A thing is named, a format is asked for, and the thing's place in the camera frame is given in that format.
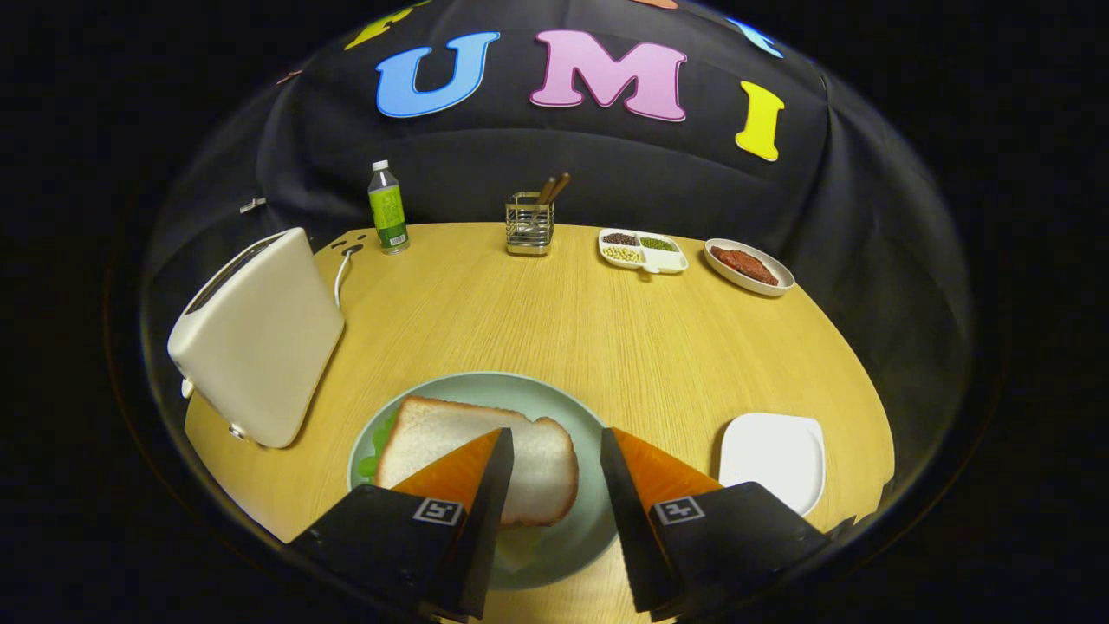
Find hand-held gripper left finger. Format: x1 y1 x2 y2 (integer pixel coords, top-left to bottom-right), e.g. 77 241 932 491
286 426 516 623

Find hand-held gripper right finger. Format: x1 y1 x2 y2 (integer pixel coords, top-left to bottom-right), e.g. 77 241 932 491
600 426 833 623

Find white bread slice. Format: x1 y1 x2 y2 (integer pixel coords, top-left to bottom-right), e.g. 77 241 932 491
374 396 580 528

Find green lettuce leaf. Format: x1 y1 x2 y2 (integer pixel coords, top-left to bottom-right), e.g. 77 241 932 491
358 407 560 575

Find pale green plate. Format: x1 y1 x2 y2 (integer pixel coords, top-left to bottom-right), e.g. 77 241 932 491
347 372 618 592

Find square white plate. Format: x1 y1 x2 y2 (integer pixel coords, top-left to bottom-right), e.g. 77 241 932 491
718 413 827 517

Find white divided dish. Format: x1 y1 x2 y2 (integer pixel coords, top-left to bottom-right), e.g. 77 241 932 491
598 228 690 276

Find red meat slices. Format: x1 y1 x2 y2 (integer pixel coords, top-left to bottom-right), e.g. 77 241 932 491
710 246 779 287

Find round white meat plate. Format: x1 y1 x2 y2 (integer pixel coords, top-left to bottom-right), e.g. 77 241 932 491
704 238 795 297

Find white toaster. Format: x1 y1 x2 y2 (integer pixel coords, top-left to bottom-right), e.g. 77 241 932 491
167 227 346 450

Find metal utensil holder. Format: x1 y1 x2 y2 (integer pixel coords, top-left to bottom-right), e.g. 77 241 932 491
505 192 555 257

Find green label drink bottle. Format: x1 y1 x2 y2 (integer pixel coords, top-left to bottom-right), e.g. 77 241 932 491
367 159 412 255

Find white toaster cable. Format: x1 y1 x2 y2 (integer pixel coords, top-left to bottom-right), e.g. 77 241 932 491
334 245 365 309

